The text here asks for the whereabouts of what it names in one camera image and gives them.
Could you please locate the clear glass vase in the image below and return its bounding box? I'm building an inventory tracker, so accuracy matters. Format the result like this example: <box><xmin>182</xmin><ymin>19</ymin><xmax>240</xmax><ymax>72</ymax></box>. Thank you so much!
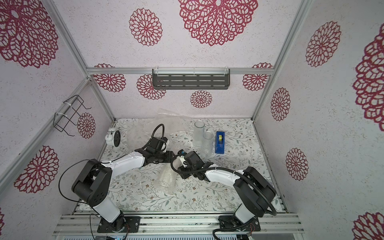
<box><xmin>193</xmin><ymin>120</ymin><xmax>205</xmax><ymax>148</ymax></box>
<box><xmin>200</xmin><ymin>131</ymin><xmax>214</xmax><ymax>158</ymax></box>

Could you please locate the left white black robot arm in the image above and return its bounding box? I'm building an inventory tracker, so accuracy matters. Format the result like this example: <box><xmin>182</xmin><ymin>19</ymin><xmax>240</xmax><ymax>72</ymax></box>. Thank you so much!
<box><xmin>72</xmin><ymin>137</ymin><xmax>173</xmax><ymax>224</ymax></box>

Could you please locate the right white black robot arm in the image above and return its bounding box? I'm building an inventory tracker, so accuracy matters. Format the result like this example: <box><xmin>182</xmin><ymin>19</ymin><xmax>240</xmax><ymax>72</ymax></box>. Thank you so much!
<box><xmin>171</xmin><ymin>151</ymin><xmax>277</xmax><ymax>224</ymax></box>

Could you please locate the blue tape dispenser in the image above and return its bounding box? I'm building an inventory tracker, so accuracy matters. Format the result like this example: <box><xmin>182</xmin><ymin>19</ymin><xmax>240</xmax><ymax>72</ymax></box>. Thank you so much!
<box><xmin>215</xmin><ymin>131</ymin><xmax>225</xmax><ymax>154</ymax></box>

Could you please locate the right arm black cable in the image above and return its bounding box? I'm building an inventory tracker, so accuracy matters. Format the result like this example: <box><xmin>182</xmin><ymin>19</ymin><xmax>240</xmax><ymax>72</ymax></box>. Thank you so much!
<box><xmin>170</xmin><ymin>153</ymin><xmax>278</xmax><ymax>240</ymax></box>

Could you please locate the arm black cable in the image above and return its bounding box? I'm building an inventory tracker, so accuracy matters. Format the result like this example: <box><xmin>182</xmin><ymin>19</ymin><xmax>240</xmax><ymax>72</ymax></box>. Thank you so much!
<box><xmin>170</xmin><ymin>153</ymin><xmax>278</xmax><ymax>240</ymax></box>
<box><xmin>57</xmin><ymin>123</ymin><xmax>165</xmax><ymax>205</ymax></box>

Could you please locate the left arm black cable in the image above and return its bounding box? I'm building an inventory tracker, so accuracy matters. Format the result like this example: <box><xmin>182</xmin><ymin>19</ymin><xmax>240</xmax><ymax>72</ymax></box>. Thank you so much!
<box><xmin>57</xmin><ymin>123</ymin><xmax>165</xmax><ymax>205</ymax></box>

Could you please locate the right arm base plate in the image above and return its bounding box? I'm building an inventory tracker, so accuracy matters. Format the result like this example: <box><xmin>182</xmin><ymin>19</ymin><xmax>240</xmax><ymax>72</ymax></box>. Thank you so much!
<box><xmin>219</xmin><ymin>215</ymin><xmax>261</xmax><ymax>232</ymax></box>

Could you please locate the grey slotted wall shelf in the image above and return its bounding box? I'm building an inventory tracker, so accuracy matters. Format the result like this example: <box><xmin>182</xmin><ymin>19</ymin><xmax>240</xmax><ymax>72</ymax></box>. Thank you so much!
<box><xmin>152</xmin><ymin>69</ymin><xmax>231</xmax><ymax>90</ymax></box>

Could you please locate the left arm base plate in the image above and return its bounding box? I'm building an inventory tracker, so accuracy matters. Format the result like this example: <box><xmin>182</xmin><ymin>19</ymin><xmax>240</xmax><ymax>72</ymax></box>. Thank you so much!
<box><xmin>97</xmin><ymin>216</ymin><xmax>141</xmax><ymax>233</ymax></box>

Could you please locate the black wire wall basket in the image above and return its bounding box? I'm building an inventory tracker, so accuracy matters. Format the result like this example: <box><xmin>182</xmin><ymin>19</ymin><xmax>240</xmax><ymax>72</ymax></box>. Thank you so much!
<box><xmin>52</xmin><ymin>94</ymin><xmax>91</xmax><ymax>137</ymax></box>

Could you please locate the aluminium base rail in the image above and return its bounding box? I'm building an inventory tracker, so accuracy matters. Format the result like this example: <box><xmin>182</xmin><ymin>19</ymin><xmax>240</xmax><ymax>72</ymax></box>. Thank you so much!
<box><xmin>52</xmin><ymin>212</ymin><xmax>305</xmax><ymax>237</ymax></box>

